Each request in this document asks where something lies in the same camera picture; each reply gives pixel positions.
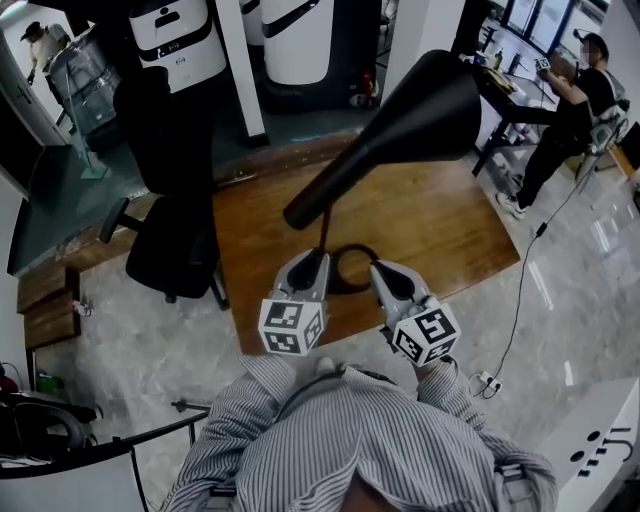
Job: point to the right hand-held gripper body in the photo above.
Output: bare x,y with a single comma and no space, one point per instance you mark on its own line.
425,332

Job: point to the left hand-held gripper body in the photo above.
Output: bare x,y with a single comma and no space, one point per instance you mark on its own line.
290,320

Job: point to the black desk lamp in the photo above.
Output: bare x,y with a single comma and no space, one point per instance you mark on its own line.
425,110

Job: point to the person's left forearm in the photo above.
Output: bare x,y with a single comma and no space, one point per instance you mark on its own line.
265,375

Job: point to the person's right forearm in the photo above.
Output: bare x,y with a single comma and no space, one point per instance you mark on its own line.
445,387

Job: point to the white power strip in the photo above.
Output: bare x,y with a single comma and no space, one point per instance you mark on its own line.
489,382

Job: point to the wooden table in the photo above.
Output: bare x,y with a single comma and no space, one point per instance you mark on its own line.
425,225

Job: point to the person's striped shirt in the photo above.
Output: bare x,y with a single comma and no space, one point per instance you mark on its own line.
350,440

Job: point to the black office chair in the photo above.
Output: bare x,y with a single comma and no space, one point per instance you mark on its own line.
165,200

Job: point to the white counter with black marks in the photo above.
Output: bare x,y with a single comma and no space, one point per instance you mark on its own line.
590,450

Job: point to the black work table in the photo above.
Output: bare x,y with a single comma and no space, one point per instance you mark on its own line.
505,107

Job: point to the red fire extinguisher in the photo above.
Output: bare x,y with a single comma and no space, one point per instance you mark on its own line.
368,87

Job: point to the green floor squeegee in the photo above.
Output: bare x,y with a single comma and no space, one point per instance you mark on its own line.
92,170

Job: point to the white table with black rim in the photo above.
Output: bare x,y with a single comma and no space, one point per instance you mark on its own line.
75,480

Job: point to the white and black robot kiosk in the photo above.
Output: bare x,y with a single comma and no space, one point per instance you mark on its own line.
295,45
180,45

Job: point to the green bottle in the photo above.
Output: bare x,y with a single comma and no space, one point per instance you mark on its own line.
498,60

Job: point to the clear plastic wrapped cart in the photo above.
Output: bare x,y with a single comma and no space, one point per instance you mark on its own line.
90,85

